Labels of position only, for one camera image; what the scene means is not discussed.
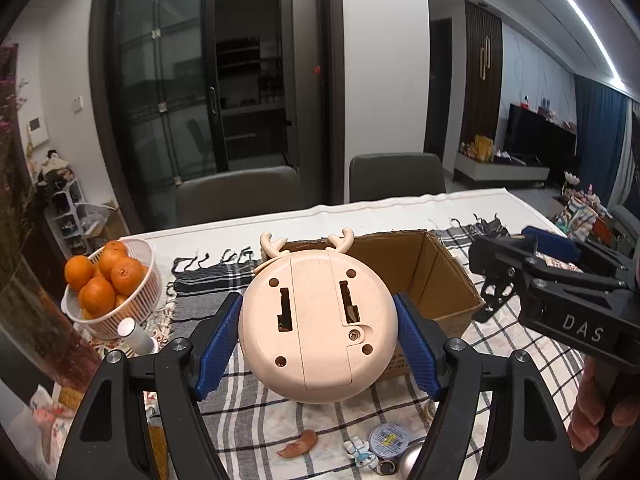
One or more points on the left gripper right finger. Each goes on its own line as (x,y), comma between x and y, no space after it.
(525,436)

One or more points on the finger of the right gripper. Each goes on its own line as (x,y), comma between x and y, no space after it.
(553,245)
(498,259)

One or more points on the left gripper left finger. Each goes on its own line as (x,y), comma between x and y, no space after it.
(109,437)

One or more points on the round blue label tin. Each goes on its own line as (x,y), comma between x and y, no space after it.
(389,441)

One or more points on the pink deer-shaped round toy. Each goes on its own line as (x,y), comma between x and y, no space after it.
(316,326)

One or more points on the person's right hand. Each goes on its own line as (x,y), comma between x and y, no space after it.
(590,408)

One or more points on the colourful striped bag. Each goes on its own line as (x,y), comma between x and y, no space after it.
(581,215)

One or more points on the white patterned tablecloth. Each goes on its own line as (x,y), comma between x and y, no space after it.
(350,214)

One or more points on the brown cardboard box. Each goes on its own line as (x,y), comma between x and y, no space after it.
(415,262)

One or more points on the silver egg-shaped object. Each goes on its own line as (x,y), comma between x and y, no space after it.
(408,459)

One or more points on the white tv cabinet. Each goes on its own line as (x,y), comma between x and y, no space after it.
(490,172)

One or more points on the small white cylinder bottle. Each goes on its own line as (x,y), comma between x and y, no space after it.
(136,338)

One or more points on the black television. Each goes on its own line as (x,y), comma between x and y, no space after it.
(532,138)

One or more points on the white plastic fruit basket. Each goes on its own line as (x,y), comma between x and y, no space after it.
(138,305)

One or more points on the small white blue figurine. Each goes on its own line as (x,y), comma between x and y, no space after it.
(359,451)

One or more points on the blue curtain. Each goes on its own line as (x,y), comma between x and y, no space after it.
(601,123)

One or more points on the orange fruit front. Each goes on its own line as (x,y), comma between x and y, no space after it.
(97,298)

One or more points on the orange fruit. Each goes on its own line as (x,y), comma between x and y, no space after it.
(127,274)
(111,253)
(97,298)
(78,271)

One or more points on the glass flower vase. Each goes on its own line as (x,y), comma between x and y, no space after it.
(36,325)

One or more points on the checkered grey white cloth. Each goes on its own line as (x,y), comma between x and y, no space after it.
(197,293)

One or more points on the grey chair right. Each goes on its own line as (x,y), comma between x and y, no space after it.
(381,176)

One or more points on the grey chair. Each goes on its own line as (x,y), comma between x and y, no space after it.
(381,176)
(238,194)

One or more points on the orange fruit right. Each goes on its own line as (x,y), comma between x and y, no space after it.
(127,274)

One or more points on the orange fruit left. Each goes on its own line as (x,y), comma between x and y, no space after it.
(78,271)

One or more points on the brown curved shell piece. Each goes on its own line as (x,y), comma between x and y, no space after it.
(302,445)

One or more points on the orange fruit top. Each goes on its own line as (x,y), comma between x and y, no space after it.
(111,253)

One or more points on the dark wooden door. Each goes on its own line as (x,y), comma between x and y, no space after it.
(483,74)

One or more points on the purple dried flowers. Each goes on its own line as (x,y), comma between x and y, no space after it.
(16,184)

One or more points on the white shoe rack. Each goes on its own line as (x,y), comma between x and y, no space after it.
(64,221)

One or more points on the grey chair left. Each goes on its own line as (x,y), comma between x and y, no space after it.
(238,194)

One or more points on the grey refrigerator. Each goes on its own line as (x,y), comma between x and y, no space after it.
(300,42)

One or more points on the black sliding glass door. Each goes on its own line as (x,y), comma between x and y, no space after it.
(184,89)

